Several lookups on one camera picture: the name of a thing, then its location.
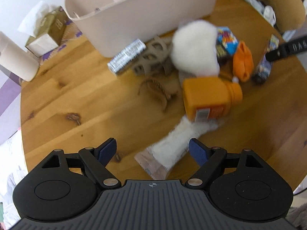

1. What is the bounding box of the white fluffy sock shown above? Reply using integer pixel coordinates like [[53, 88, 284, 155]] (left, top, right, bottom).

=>
[[134, 116, 224, 180]]

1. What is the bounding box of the orange knitted item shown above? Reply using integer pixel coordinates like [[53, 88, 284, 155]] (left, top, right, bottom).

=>
[[233, 41, 254, 83]]

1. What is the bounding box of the orange plastic bottle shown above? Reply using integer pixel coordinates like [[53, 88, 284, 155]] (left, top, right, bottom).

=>
[[182, 77, 243, 122]]

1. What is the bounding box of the blue colourful small carton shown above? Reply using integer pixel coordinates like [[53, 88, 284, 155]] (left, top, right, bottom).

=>
[[215, 26, 239, 65]]

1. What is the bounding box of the brown hair claw clip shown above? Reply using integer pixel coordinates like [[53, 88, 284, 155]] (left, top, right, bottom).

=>
[[137, 77, 178, 112]]

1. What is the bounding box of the silver snack packet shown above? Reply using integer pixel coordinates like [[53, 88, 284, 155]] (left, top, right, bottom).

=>
[[107, 39, 147, 75]]

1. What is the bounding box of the white fluffy plush item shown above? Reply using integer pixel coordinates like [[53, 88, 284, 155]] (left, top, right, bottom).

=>
[[170, 20, 220, 77]]

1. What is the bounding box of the brown capybara plush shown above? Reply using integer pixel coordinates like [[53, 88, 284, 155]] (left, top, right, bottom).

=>
[[260, 0, 306, 32]]

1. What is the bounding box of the gold tissue box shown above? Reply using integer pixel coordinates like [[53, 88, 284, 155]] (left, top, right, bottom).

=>
[[18, 1, 68, 57]]

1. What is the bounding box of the beige plastic storage bin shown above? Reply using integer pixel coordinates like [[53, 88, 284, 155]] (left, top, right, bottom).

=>
[[64, 0, 216, 57]]

